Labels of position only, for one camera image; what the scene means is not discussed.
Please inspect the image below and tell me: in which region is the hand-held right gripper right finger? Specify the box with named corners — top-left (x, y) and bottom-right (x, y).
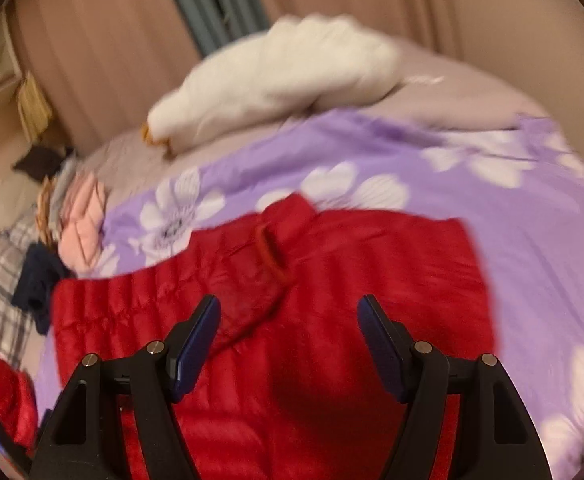
top-left (357, 294), bottom-right (557, 480)

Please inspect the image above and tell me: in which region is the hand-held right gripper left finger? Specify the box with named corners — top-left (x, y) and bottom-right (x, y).
top-left (29, 294), bottom-right (223, 480)

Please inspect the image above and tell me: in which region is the red down jacket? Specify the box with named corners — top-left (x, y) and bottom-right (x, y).
top-left (51, 194), bottom-right (497, 480)

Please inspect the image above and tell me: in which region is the small red garment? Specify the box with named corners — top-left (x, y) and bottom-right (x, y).
top-left (0, 357), bottom-right (40, 448)

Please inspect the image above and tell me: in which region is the pink garment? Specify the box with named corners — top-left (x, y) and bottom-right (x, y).
top-left (57, 175), bottom-right (110, 273)

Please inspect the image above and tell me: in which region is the navy garment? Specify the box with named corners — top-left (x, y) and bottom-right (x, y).
top-left (12, 242), bottom-right (73, 333)

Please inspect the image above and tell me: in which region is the purple floral blanket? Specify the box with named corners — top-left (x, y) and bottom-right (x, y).
top-left (32, 110), bottom-right (584, 471)

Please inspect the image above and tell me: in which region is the light grey garment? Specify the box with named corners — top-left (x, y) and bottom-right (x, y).
top-left (49, 157), bottom-right (90, 211)

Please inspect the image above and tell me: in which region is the plaid quilt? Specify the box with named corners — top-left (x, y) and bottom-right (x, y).
top-left (0, 210), bottom-right (53, 376)

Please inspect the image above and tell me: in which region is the dark brown pillow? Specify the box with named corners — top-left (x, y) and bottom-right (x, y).
top-left (13, 145), bottom-right (75, 181)

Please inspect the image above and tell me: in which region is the beige pillow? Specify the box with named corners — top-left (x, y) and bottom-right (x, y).
top-left (0, 180), bottom-right (38, 241)

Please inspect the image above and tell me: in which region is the grey bed sheet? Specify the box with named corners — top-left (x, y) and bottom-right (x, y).
top-left (72, 40), bottom-right (552, 186)

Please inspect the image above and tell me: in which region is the white goose plush toy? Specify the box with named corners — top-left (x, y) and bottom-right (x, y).
top-left (141, 12), bottom-right (403, 156)

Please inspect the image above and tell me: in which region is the yellow hanging cloth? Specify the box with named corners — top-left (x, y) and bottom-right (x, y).
top-left (17, 72), bottom-right (55, 143)

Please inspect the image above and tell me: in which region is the blue-grey curtain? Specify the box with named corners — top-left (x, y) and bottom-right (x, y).
top-left (157, 0), bottom-right (273, 58)

